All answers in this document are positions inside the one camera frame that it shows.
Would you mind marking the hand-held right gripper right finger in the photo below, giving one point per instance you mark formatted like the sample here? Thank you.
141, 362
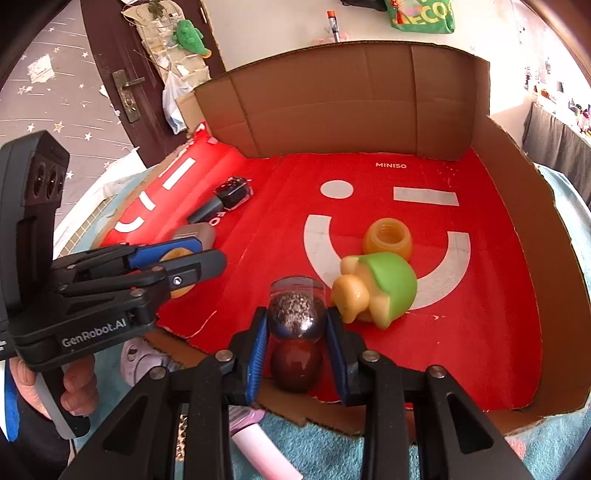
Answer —
339, 364

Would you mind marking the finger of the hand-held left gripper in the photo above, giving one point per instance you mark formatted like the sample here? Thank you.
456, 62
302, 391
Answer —
161, 251
198, 267

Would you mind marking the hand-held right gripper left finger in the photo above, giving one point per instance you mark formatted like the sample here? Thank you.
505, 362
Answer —
256, 360

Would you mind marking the amber round jar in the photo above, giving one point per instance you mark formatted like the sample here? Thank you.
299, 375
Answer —
385, 240
178, 254

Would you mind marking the brown eye shadow case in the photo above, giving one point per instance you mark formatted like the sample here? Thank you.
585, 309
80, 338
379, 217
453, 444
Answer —
205, 233

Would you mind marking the dark red ball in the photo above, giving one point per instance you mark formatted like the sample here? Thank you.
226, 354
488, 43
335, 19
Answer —
295, 364

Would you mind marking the glitter ball clear dome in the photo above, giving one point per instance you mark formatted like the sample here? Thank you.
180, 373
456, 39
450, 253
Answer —
298, 309

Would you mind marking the black nail polish bottle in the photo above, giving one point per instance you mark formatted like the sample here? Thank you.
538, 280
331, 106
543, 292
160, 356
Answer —
233, 191

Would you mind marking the pink tube with label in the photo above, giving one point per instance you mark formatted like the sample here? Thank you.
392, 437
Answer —
258, 450

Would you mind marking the green yellow toy figure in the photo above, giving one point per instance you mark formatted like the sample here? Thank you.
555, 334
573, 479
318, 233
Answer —
392, 281

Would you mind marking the gold studded case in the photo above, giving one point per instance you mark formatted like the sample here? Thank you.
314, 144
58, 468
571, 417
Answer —
181, 434

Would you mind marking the lilac round case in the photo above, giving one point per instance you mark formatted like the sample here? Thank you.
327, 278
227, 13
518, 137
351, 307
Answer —
134, 364

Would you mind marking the brown cardboard box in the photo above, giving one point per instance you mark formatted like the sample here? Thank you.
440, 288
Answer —
346, 106

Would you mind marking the person's left hand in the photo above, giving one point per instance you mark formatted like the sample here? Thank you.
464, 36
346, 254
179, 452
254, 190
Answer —
78, 387

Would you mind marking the clear plastic bag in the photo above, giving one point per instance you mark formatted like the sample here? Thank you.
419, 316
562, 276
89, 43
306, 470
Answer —
173, 104

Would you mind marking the beige hanging organizer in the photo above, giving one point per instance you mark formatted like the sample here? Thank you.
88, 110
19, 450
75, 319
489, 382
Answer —
161, 50

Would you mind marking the dark brown door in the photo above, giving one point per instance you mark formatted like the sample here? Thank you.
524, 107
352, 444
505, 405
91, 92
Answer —
120, 50

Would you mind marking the green plush toy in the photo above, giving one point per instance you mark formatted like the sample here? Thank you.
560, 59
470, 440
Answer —
189, 37

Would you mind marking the orange capped tube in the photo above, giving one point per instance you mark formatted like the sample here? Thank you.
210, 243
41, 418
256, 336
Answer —
333, 25

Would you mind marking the grey draped side table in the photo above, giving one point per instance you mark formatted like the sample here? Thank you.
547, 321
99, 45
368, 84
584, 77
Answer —
554, 138

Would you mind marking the black backpack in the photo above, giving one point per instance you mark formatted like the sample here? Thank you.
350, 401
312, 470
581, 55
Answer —
364, 2

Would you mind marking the red knot charm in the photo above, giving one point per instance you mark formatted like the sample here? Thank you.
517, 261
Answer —
396, 9

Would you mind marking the green tote bag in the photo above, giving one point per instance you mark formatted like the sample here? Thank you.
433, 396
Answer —
429, 16

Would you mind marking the row of cosmetic bottles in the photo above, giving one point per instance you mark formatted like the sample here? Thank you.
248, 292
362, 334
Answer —
579, 113

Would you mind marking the white wall sticker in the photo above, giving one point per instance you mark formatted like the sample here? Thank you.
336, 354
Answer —
39, 67

